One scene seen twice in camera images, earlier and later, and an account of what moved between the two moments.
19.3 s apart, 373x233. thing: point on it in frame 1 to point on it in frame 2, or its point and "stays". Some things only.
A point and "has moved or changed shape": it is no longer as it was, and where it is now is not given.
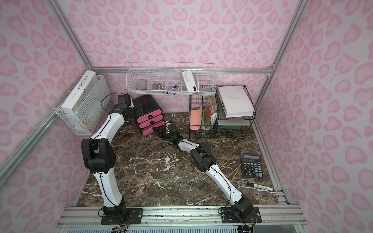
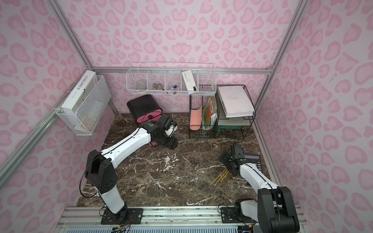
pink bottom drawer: x=150 y=130 has moved or changed shape
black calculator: x=252 y=165 stays
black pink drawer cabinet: x=153 y=117 stays
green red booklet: x=211 y=108 stays
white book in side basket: x=80 y=91 stays
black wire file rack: x=204 y=116 stays
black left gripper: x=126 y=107 to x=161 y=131
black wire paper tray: x=236 y=111 stays
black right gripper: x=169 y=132 to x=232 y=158
